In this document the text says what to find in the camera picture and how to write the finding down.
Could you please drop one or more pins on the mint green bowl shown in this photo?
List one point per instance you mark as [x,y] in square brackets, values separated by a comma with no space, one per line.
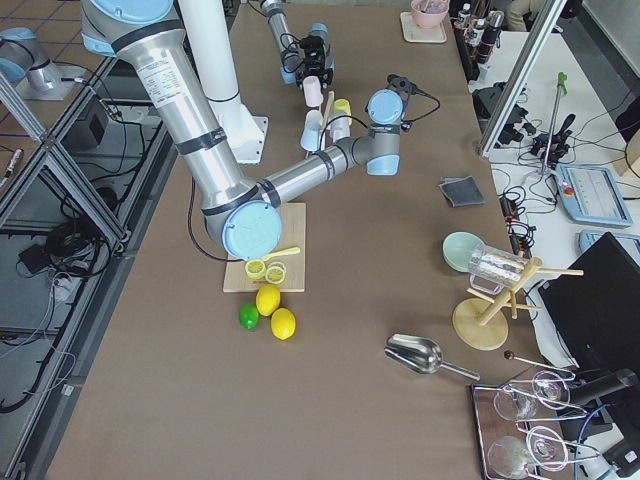
[457,248]

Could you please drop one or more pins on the yellow plastic knife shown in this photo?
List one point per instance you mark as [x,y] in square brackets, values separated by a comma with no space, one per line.
[283,252]

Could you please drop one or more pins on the white wire cup holder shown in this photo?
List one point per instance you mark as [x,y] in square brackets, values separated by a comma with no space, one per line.
[328,115]

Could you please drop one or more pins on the yellow lemon near board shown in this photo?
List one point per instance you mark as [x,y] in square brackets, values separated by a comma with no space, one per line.
[268,299]

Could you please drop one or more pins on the grey cup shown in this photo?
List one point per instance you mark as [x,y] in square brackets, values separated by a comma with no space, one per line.
[339,127]

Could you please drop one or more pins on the lemon slice right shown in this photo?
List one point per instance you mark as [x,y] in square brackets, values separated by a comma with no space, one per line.
[275,273]

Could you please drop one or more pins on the lemon slice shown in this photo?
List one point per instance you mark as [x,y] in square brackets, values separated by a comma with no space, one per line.
[255,269]
[275,273]

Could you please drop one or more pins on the metal scoop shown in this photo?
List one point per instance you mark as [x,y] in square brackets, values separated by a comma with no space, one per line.
[422,355]

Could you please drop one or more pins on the lower wine glass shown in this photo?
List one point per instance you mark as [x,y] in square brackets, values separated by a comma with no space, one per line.
[542,449]

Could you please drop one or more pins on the yellow lemon front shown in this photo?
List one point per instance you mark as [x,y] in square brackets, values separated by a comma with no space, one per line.
[283,323]

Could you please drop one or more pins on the light blue cup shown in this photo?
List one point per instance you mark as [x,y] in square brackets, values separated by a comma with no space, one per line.
[310,137]

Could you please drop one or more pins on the yellow cup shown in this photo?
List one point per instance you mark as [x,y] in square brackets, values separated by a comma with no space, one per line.
[342,108]

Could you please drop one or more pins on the lemon slice left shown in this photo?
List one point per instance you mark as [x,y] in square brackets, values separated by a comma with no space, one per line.
[255,269]

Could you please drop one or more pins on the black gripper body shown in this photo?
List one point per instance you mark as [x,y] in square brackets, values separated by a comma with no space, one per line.
[313,64]

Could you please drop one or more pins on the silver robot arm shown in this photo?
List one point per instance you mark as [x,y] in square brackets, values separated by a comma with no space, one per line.
[178,50]
[286,42]

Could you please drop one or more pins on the black monitor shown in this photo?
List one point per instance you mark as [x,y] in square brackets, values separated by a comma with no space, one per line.
[597,313]

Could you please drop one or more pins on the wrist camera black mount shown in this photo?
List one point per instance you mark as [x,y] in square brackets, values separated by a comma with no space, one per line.
[402,84]

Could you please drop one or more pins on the beige tray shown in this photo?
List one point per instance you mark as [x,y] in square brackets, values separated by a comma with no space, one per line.
[413,33]

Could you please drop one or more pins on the upper wine glass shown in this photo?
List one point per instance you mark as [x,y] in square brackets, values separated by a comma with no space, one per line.
[529,399]

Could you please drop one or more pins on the pink bowl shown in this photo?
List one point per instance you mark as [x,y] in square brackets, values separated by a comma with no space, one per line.
[429,13]

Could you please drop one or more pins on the wine glass rack tray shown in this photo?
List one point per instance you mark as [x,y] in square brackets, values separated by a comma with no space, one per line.
[490,427]

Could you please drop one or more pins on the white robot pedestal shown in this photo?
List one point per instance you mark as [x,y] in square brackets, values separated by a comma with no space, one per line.
[207,32]

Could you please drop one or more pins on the pink plastic cup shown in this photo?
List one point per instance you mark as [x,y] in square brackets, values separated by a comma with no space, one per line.
[312,91]

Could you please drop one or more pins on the blue teach pendant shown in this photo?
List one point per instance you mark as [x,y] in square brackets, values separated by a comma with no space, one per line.
[590,196]

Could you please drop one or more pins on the grey folded cloth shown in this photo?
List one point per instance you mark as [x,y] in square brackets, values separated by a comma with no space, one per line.
[461,192]

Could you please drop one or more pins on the aluminium frame post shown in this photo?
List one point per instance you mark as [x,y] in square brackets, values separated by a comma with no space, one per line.
[537,37]

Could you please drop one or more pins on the green lime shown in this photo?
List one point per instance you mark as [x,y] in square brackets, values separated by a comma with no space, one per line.
[249,316]

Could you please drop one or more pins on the wooden mug tree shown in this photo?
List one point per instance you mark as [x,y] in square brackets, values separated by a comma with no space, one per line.
[480,322]

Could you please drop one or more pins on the clear glass mug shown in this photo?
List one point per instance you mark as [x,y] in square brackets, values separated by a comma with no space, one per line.
[493,269]

